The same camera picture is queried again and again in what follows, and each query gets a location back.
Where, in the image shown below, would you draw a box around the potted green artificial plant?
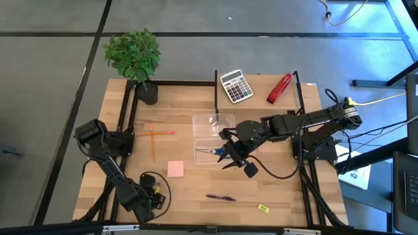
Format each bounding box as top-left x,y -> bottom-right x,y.
102,27 -> 162,106

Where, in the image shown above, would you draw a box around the pink sticky note pad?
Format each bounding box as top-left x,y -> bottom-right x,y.
167,160 -> 185,179

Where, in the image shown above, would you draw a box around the white printed paper sheet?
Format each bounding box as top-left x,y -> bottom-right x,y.
336,145 -> 372,191

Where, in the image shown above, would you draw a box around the blue handled scissors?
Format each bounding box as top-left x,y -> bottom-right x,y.
195,146 -> 227,157

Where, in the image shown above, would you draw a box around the dark computer monitor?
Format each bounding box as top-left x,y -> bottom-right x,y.
406,72 -> 418,157

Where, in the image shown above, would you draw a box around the clear plastic pencil case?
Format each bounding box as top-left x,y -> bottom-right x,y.
191,113 -> 236,165

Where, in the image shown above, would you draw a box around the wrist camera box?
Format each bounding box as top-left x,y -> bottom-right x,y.
242,161 -> 260,180
139,173 -> 157,188

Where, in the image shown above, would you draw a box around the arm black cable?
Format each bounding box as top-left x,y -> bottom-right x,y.
246,121 -> 308,180
142,170 -> 172,220

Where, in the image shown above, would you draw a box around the purple pen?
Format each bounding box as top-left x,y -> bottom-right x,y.
205,194 -> 237,202

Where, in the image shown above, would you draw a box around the orange pencil pink eraser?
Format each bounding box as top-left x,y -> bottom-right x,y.
136,130 -> 176,137
149,125 -> 157,163

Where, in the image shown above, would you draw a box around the black aluminium table frame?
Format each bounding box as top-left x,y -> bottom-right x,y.
0,69 -> 418,235

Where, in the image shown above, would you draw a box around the raised wooden shelf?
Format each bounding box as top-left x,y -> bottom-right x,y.
215,74 -> 303,114

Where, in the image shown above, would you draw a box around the black keyboard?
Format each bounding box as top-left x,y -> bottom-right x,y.
404,169 -> 418,223

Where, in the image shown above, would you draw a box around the grey desk calculator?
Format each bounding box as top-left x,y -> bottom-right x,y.
219,69 -> 255,104

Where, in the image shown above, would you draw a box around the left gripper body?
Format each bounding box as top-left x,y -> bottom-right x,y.
143,185 -> 167,211

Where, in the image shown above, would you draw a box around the red stapler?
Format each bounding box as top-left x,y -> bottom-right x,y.
266,72 -> 293,105

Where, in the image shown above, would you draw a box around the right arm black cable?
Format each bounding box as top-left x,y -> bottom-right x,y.
246,121 -> 308,180

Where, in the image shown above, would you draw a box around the beige cable black plug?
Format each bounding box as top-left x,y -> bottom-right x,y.
318,0 -> 370,27

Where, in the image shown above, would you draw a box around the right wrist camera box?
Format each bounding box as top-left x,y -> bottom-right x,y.
242,161 -> 260,180

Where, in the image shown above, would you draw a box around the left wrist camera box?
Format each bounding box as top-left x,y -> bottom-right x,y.
139,173 -> 157,188

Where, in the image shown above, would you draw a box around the yellow power cable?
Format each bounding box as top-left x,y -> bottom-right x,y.
346,92 -> 408,107

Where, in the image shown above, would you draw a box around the black metal stand frame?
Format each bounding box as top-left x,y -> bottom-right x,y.
351,0 -> 418,89

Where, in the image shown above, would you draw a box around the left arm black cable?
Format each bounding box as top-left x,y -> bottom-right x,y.
142,170 -> 172,220

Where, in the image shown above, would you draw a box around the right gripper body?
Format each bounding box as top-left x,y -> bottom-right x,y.
221,122 -> 266,164

